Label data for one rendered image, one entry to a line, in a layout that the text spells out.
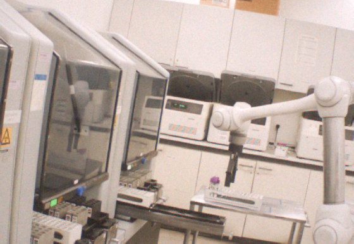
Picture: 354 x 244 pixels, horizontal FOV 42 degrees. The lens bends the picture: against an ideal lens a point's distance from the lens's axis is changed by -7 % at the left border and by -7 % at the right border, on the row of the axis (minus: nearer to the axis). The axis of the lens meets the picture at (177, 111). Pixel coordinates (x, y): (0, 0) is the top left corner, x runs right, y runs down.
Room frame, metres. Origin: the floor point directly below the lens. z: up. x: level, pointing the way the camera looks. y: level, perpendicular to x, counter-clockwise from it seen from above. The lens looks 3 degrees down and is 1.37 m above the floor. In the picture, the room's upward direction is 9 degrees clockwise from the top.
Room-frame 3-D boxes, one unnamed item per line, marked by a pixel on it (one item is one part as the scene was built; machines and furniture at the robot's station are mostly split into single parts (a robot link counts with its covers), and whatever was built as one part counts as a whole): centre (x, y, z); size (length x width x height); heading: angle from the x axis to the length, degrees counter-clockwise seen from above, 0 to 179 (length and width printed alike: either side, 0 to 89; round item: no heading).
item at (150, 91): (2.48, 0.38, 1.28); 0.61 x 0.51 x 0.63; 170
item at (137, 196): (2.21, 0.20, 0.83); 0.30 x 0.10 x 0.06; 80
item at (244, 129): (2.46, -0.32, 1.26); 0.13 x 0.11 x 0.16; 144
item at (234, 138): (2.47, -0.32, 1.16); 0.09 x 0.09 x 0.06
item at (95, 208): (1.81, 0.25, 0.85); 0.12 x 0.02 x 0.06; 170
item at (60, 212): (1.68, 0.35, 0.85); 0.12 x 0.02 x 0.06; 170
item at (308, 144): (4.56, -1.47, 1.25); 0.62 x 0.56 x 0.69; 169
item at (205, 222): (2.18, 0.02, 0.78); 0.73 x 0.14 x 0.09; 80
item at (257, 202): (2.46, -0.36, 0.85); 0.30 x 0.10 x 0.06; 75
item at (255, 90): (4.71, -0.63, 1.24); 0.62 x 0.56 x 0.69; 170
